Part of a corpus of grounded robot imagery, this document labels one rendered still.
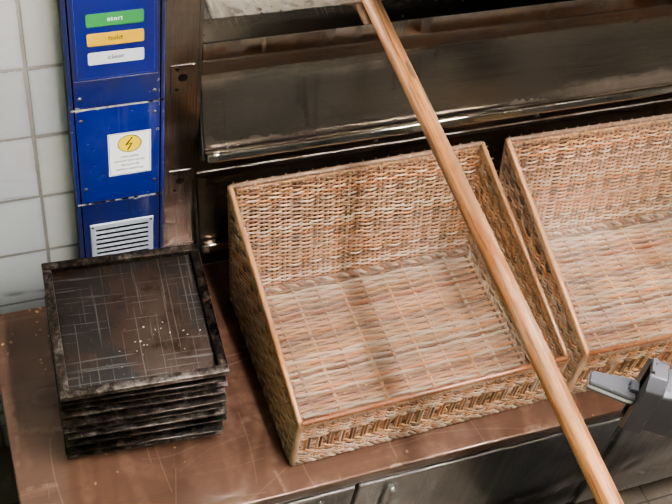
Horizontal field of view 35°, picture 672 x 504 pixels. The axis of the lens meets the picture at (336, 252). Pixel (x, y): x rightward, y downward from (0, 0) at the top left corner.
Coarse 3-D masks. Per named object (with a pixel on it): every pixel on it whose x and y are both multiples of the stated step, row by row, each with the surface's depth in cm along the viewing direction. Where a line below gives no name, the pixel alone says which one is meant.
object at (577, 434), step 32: (384, 32) 182; (416, 96) 173; (448, 160) 165; (480, 224) 157; (512, 288) 151; (512, 320) 149; (544, 352) 144; (544, 384) 142; (576, 416) 139; (576, 448) 137; (608, 480) 133
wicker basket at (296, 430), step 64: (256, 192) 206; (320, 192) 212; (384, 192) 218; (448, 192) 224; (320, 256) 221; (384, 256) 228; (448, 256) 234; (512, 256) 216; (256, 320) 203; (384, 320) 221; (320, 384) 209; (384, 384) 211; (448, 384) 196; (512, 384) 204; (320, 448) 196
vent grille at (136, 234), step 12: (144, 216) 202; (96, 228) 200; (108, 228) 202; (120, 228) 202; (132, 228) 204; (144, 228) 205; (96, 240) 203; (108, 240) 204; (120, 240) 206; (132, 240) 206; (144, 240) 208; (96, 252) 206; (108, 252) 207; (120, 252) 208
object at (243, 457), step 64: (256, 256) 228; (0, 320) 210; (320, 320) 220; (448, 320) 224; (0, 384) 201; (256, 384) 208; (64, 448) 194; (192, 448) 198; (256, 448) 199; (384, 448) 203; (448, 448) 205; (512, 448) 214; (640, 448) 240
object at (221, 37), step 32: (416, 0) 193; (448, 0) 194; (480, 0) 196; (512, 0) 197; (544, 0) 198; (576, 0) 200; (608, 0) 203; (640, 0) 206; (224, 32) 181; (256, 32) 182; (288, 32) 183; (320, 32) 185; (352, 32) 187; (416, 32) 192
